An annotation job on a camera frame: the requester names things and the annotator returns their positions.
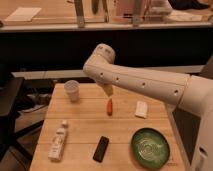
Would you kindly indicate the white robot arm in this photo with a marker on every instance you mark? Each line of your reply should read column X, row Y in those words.
column 190, row 95

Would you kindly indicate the white folded napkin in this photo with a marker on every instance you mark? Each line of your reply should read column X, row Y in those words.
column 141, row 109

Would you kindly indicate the black remote control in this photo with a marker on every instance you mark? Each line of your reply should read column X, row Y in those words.
column 101, row 149

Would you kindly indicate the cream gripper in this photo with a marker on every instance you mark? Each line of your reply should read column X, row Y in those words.
column 108, row 89

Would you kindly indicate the white paper sheet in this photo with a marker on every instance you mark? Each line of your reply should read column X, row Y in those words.
column 23, row 14

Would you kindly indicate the white lotion bottle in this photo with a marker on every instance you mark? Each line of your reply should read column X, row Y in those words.
column 56, row 149

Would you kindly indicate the orange carrot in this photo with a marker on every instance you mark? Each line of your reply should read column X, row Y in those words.
column 109, row 107

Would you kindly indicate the green ceramic bowl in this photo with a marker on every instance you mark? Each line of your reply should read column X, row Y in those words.
column 150, row 148

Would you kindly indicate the black chair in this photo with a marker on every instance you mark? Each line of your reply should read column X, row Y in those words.
column 9, row 111

